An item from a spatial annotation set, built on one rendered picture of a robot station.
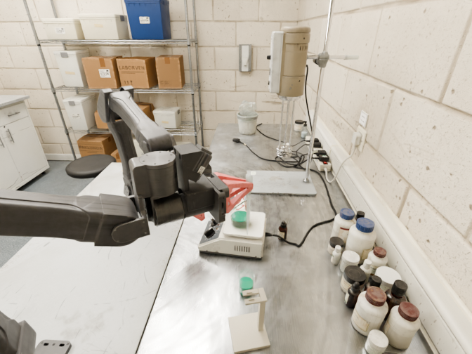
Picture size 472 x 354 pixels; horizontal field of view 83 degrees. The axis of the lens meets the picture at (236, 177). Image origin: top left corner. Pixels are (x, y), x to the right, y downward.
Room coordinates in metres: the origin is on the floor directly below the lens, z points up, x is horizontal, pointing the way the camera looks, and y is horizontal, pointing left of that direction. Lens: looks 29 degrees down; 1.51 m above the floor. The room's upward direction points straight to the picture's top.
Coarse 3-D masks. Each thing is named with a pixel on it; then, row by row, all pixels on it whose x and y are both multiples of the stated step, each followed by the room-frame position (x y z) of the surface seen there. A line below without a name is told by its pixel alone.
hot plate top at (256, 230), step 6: (228, 216) 0.68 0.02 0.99; (252, 216) 0.68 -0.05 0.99; (258, 216) 0.68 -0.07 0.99; (264, 216) 0.68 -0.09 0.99; (228, 222) 0.65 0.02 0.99; (252, 222) 0.65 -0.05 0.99; (258, 222) 0.65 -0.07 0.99; (264, 222) 0.65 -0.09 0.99; (228, 228) 0.62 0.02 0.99; (234, 228) 0.62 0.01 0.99; (246, 228) 0.62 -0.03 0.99; (252, 228) 0.62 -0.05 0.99; (258, 228) 0.62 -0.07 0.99; (228, 234) 0.60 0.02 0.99; (234, 234) 0.59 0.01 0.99; (240, 234) 0.59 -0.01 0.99; (246, 234) 0.59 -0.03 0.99; (252, 234) 0.59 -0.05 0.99; (258, 234) 0.59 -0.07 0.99
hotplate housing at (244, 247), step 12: (264, 228) 0.65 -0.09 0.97; (216, 240) 0.60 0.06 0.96; (228, 240) 0.59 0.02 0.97; (240, 240) 0.59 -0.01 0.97; (252, 240) 0.59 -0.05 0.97; (264, 240) 0.61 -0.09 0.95; (204, 252) 0.61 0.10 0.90; (216, 252) 0.60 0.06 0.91; (228, 252) 0.59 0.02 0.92; (240, 252) 0.59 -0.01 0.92; (252, 252) 0.58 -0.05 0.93
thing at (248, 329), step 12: (252, 300) 0.35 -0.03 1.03; (264, 300) 0.35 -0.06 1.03; (264, 312) 0.36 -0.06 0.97; (240, 324) 0.37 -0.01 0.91; (252, 324) 0.37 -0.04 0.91; (240, 336) 0.35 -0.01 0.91; (252, 336) 0.35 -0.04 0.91; (264, 336) 0.35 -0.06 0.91; (240, 348) 0.32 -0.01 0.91; (252, 348) 0.32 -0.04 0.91
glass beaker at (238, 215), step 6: (246, 198) 0.67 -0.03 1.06; (240, 204) 0.67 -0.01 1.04; (246, 204) 0.67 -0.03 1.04; (234, 210) 0.62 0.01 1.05; (240, 210) 0.62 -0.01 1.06; (246, 210) 0.62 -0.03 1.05; (234, 216) 0.62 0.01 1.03; (240, 216) 0.62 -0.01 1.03; (246, 216) 0.62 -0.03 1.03; (234, 222) 0.62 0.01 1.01; (240, 222) 0.62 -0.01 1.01; (246, 222) 0.62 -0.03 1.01; (240, 228) 0.62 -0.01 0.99
